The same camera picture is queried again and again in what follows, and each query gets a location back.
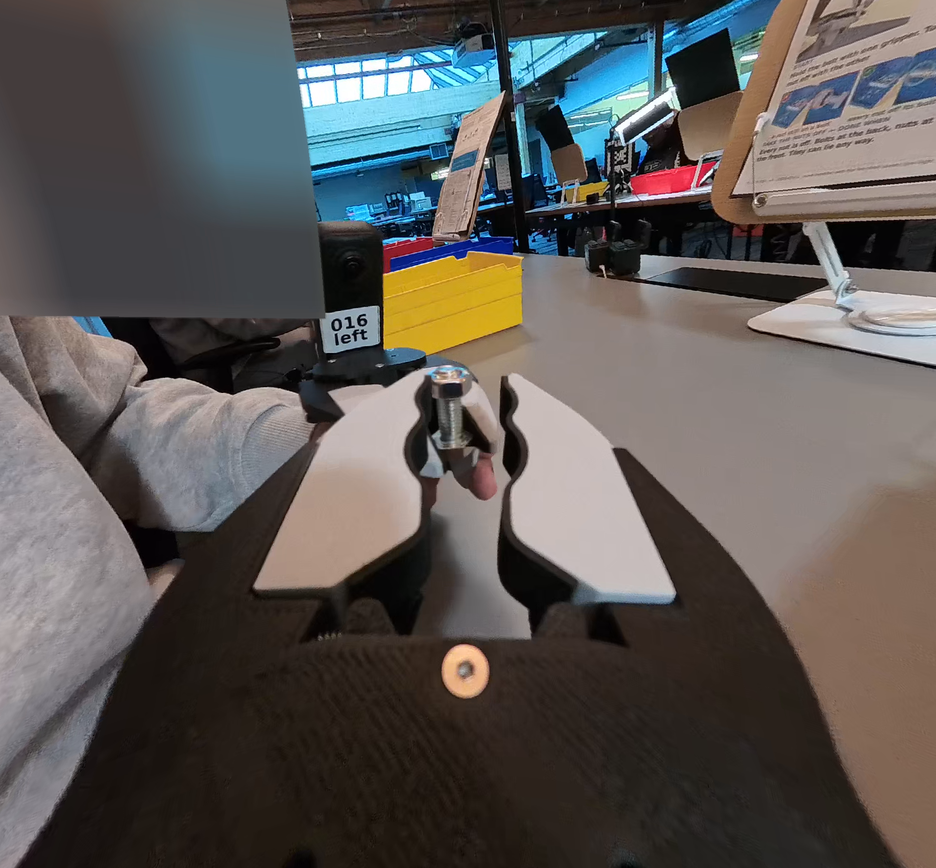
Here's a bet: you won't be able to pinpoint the blue plastic bin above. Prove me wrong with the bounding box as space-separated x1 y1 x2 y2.
390 237 515 273

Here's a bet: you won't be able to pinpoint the black desk pad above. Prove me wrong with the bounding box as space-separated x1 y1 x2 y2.
632 267 831 303

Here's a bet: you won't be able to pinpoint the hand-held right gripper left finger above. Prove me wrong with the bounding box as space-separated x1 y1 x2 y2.
252 371 434 636

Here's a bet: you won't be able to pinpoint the small black board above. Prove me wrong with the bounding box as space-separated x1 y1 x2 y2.
536 105 576 152

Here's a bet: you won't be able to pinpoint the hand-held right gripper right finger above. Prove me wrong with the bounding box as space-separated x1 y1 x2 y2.
499 373 677 636

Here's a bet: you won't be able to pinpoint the grey desk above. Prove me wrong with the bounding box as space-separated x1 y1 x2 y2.
380 254 936 868

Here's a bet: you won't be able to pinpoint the black support pole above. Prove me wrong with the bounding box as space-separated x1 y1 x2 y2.
481 0 536 255

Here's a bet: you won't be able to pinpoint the steel bolt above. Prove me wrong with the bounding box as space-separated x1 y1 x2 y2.
431 368 481 452

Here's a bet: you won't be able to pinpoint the white document stand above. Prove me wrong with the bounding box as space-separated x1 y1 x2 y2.
711 0 936 366

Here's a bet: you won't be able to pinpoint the white light bar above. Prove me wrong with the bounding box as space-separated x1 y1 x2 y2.
610 89 677 146

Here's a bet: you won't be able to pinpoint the large black board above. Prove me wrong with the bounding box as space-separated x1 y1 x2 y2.
665 29 743 110

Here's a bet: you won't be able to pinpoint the red plastic bin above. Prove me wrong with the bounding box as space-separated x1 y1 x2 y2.
382 237 437 273
630 166 716 197

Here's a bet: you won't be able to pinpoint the person's left hand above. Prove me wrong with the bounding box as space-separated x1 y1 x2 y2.
437 453 500 503

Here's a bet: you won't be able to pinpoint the tall cardboard document board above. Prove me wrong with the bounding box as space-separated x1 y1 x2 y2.
431 91 507 241

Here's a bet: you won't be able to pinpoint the small cardboard board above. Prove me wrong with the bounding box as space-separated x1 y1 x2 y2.
548 144 589 185

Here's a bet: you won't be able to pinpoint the printed instruction sheet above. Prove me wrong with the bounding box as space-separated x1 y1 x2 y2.
731 0 936 197

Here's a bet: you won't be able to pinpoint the wide cardboard board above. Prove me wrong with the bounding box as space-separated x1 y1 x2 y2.
676 91 744 161

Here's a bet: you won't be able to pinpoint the person's left forearm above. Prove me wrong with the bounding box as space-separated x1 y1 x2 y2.
73 376 326 536

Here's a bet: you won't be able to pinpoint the wooden background table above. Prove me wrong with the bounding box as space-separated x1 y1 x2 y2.
525 184 721 258

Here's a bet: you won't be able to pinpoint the black office chair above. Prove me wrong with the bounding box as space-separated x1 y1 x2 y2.
172 336 293 394

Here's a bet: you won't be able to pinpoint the person's grey sweatshirt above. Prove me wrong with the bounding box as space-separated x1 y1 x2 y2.
0 316 184 868

